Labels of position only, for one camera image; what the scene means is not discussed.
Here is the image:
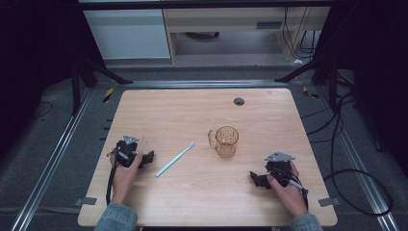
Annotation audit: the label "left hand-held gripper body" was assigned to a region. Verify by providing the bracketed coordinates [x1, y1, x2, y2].
[113, 134, 140, 168]

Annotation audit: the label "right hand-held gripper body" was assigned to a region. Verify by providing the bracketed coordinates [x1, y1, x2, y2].
[264, 151, 296, 189]

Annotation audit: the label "person's left hand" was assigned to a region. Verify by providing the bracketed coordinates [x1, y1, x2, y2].
[110, 151, 144, 205]

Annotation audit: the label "person's right hand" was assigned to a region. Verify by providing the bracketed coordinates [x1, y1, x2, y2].
[267, 161, 310, 218]

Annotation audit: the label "pale blue toothbrush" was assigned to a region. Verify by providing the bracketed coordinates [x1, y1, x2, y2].
[155, 141, 196, 178]

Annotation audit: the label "amber glass mug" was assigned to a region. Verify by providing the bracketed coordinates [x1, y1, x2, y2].
[207, 125, 241, 159]

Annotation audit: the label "yellow black tape strip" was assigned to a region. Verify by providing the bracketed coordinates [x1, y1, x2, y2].
[302, 85, 320, 99]
[102, 87, 115, 104]

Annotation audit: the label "black metal stand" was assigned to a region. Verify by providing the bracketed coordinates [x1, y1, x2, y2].
[274, 52, 342, 112]
[70, 47, 135, 117]

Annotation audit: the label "white cabinet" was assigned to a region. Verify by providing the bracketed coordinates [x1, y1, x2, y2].
[82, 8, 171, 61]

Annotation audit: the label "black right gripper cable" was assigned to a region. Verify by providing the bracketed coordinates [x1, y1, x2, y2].
[282, 172, 310, 210]

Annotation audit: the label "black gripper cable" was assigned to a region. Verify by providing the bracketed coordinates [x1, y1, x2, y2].
[282, 172, 310, 210]
[105, 150, 120, 207]

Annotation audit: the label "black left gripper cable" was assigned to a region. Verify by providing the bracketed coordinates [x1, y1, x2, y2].
[105, 150, 120, 207]

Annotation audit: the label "grey table bracket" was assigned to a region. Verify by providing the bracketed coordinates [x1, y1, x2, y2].
[74, 196, 98, 207]
[318, 196, 341, 208]

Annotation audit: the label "aluminium floor rail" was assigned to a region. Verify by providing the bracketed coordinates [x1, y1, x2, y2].
[10, 86, 95, 231]
[316, 84, 402, 231]
[123, 79, 290, 90]

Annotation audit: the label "thin black floor cable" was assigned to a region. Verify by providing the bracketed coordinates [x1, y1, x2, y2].
[31, 100, 54, 119]

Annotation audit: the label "black floor cable loop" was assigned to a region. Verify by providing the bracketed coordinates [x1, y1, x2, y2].
[321, 90, 395, 218]

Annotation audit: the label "black hanging desk cables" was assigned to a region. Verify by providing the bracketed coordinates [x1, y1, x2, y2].
[282, 7, 321, 62]

